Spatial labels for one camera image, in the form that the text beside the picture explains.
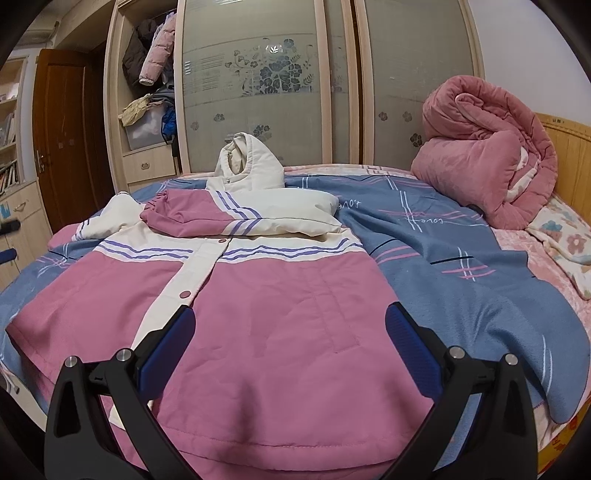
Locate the pink hanging puffer jacket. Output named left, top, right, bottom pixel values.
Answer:
left=140, top=13, right=178, bottom=88

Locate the beige bookshelf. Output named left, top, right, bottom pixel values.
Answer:
left=0, top=55, right=28, bottom=197

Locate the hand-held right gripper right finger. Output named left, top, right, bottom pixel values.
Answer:
left=383, top=302, right=539, bottom=480

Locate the wooden headboard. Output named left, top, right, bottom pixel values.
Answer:
left=536, top=112, right=591, bottom=208

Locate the floral pillow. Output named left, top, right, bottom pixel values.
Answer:
left=526, top=198, right=591, bottom=301

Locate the cream crumpled cloth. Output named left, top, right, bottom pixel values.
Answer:
left=119, top=93, right=155, bottom=126

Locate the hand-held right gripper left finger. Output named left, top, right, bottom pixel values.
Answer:
left=44, top=305, right=201, bottom=480

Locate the wardrobe with frosted sliding doors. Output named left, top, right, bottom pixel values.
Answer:
left=104, top=0, right=485, bottom=195

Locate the dark brown hanging jacket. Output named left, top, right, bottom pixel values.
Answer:
left=122, top=19, right=158, bottom=86

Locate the brown wooden door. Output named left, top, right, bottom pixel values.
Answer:
left=33, top=48, right=116, bottom=234

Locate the blue striped blanket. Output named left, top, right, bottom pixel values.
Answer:
left=0, top=173, right=591, bottom=425

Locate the beige drawer cabinet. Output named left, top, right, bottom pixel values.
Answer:
left=0, top=179, right=54, bottom=289

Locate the pink and white jacket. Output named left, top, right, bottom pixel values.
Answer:
left=4, top=133, right=439, bottom=472

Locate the translucent plastic storage box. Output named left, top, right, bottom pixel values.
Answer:
left=126, top=107, right=169, bottom=151

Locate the pink rolled quilt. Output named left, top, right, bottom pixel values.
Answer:
left=410, top=76, right=559, bottom=230

